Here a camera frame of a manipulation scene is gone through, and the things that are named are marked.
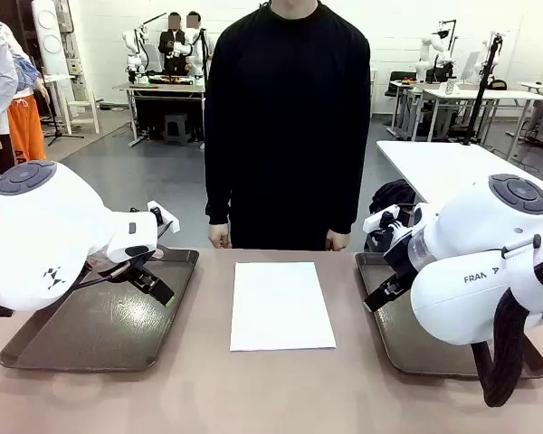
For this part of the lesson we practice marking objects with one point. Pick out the white A4 paper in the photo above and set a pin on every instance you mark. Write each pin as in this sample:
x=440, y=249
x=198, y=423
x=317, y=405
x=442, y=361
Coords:
x=280, y=307

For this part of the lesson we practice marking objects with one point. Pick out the white background desk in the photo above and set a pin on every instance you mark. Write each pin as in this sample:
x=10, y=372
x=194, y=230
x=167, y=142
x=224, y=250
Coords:
x=502, y=94

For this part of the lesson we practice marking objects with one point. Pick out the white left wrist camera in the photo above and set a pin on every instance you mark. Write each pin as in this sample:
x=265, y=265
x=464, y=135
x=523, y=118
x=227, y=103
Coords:
x=169, y=219

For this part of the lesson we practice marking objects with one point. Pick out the black office chair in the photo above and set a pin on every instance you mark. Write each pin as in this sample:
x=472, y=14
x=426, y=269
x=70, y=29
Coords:
x=396, y=79

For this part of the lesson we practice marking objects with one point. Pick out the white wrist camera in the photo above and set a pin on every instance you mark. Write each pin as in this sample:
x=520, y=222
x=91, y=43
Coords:
x=169, y=219
x=380, y=216

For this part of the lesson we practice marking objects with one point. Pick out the white standing air conditioner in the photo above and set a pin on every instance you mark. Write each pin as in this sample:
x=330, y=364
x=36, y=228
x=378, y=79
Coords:
x=50, y=27

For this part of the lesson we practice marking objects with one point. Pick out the brown plastic serving tray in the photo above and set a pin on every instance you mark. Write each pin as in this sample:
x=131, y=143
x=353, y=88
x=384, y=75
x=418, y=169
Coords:
x=398, y=344
x=108, y=325

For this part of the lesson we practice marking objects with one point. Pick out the person's left forearm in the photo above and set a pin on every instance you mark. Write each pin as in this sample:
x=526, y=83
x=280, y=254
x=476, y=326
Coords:
x=346, y=194

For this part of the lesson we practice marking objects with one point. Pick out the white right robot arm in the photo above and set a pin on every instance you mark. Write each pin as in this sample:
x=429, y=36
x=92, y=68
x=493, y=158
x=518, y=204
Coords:
x=470, y=226

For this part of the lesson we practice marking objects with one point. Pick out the person torso black sweater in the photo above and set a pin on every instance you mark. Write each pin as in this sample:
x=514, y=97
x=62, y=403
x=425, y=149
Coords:
x=289, y=135

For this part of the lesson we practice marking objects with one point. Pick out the white monitor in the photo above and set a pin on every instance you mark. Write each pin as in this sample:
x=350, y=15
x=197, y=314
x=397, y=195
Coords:
x=470, y=65

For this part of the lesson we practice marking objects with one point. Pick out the background person dark hair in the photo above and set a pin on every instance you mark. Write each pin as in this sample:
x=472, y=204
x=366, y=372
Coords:
x=193, y=20

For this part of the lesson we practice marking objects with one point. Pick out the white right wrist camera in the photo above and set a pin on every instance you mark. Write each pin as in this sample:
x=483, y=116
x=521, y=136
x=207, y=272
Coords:
x=380, y=216

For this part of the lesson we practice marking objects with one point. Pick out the person's left hand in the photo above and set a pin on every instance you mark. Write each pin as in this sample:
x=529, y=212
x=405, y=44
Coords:
x=338, y=240

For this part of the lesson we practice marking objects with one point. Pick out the grey background work table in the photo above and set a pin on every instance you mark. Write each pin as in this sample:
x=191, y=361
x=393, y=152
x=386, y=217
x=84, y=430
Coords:
x=163, y=88

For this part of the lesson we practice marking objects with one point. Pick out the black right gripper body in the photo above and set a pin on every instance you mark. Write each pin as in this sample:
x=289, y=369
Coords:
x=402, y=257

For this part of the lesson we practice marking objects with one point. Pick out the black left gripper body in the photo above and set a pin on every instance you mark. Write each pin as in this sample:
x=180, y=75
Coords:
x=133, y=267

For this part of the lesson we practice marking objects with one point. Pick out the white wooden stool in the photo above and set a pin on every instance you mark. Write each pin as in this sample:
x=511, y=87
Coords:
x=88, y=113

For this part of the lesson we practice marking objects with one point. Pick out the grey step stool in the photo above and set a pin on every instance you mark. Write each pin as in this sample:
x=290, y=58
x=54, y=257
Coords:
x=175, y=126

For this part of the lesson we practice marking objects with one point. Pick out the white drawer cabinet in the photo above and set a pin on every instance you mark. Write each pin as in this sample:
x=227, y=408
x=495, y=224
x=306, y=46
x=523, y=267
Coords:
x=374, y=90

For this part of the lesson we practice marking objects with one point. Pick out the person's right forearm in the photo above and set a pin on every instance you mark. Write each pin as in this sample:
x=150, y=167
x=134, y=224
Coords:
x=218, y=190

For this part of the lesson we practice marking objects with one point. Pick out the background person blurred face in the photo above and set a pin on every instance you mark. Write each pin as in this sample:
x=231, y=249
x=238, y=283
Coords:
x=175, y=20

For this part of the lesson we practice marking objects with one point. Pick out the large white table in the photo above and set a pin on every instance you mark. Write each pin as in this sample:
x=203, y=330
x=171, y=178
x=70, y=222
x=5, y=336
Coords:
x=434, y=167

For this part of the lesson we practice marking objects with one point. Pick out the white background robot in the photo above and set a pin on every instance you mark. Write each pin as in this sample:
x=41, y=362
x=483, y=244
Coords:
x=427, y=45
x=133, y=43
x=485, y=43

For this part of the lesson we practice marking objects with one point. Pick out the person's right hand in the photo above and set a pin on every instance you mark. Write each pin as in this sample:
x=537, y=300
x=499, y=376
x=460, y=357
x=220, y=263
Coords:
x=219, y=236

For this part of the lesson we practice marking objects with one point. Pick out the black tripod pole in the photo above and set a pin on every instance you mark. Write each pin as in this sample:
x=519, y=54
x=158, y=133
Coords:
x=480, y=97

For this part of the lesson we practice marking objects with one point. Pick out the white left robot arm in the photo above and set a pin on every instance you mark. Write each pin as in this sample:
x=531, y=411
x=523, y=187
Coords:
x=36, y=235

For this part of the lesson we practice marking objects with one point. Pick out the grey wall equipment rack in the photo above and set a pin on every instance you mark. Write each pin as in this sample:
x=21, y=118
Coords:
x=71, y=36

